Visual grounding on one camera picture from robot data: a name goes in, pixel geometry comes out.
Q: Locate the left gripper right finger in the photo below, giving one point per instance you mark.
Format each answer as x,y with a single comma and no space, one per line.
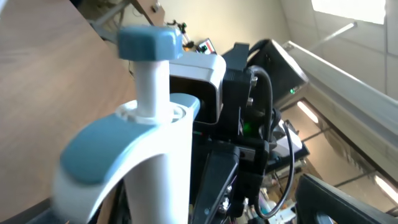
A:
335,202

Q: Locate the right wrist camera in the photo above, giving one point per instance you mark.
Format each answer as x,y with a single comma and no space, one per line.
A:
199,67

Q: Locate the white pipette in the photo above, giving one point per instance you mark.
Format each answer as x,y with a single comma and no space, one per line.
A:
155,174

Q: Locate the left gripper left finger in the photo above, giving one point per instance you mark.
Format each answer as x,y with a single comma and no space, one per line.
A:
31,217

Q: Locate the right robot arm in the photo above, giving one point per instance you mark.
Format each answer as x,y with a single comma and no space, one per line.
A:
280,71

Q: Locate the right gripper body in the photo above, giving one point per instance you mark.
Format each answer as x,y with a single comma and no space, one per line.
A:
236,87

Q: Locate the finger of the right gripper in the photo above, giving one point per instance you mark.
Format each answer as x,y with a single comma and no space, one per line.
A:
217,180

